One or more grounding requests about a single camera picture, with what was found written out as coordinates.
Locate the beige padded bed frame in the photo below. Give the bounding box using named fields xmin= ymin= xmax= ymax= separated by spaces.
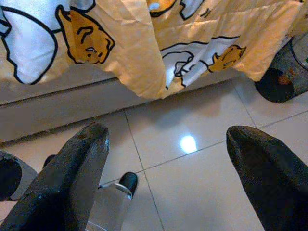
xmin=0 ymin=64 xmax=241 ymax=145

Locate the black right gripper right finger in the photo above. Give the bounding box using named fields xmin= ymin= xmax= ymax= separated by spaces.
xmin=226 ymin=125 xmax=308 ymax=231

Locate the yellow cartoon print blanket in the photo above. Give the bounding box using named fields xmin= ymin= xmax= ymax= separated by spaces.
xmin=0 ymin=0 xmax=308 ymax=100

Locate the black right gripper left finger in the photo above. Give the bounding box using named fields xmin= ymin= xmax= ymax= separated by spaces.
xmin=0 ymin=122 xmax=111 ymax=231

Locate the silver black robot right leg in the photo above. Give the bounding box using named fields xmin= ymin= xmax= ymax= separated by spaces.
xmin=85 ymin=171 xmax=139 ymax=231

